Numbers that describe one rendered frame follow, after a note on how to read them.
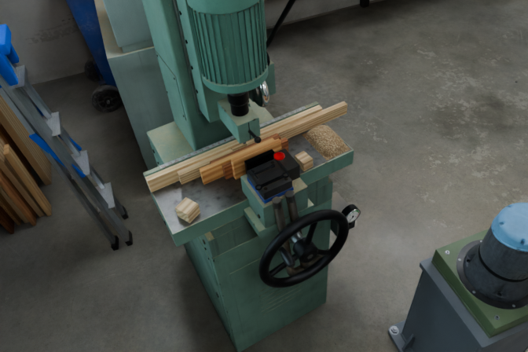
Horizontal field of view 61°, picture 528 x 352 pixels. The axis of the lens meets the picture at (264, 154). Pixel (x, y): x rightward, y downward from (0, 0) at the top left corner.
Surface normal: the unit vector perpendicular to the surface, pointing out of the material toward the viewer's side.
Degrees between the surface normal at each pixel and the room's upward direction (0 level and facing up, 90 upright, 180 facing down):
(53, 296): 0
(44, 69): 90
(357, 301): 0
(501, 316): 3
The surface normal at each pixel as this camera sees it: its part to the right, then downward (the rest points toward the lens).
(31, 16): 0.35, 0.64
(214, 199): -0.07, -0.72
